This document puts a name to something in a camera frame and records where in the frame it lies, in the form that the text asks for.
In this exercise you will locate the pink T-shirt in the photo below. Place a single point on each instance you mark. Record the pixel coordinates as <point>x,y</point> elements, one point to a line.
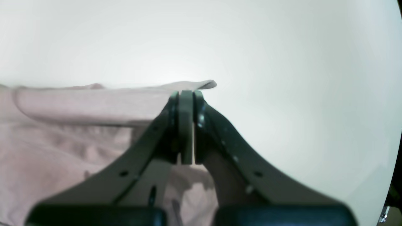
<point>55,138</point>

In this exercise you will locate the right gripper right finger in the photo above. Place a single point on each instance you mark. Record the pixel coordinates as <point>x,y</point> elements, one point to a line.
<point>250,190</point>

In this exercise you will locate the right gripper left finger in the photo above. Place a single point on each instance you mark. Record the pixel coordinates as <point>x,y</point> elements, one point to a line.
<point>130,191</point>

